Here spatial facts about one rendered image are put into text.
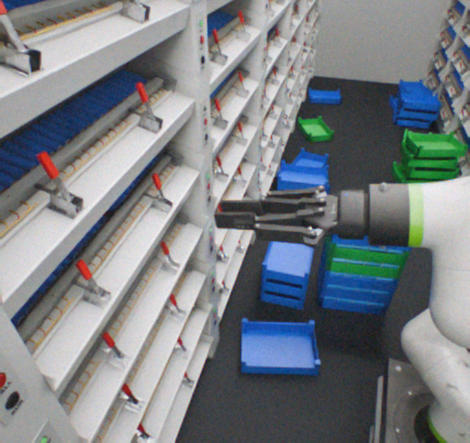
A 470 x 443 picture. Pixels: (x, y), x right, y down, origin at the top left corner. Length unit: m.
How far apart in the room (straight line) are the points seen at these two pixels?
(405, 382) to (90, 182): 1.04
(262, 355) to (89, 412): 0.96
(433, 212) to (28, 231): 0.53
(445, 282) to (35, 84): 0.56
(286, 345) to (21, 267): 1.32
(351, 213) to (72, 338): 0.47
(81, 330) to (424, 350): 0.80
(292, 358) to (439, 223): 1.19
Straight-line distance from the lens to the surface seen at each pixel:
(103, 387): 0.84
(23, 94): 0.46
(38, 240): 0.54
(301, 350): 1.68
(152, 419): 1.22
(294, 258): 1.79
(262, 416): 1.54
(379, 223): 0.56
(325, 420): 1.57
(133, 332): 0.89
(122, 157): 0.68
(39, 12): 0.58
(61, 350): 0.66
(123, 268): 0.74
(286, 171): 2.54
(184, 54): 0.88
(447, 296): 0.59
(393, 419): 1.24
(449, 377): 1.07
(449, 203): 0.57
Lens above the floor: 1.41
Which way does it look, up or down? 38 degrees down
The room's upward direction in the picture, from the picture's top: straight up
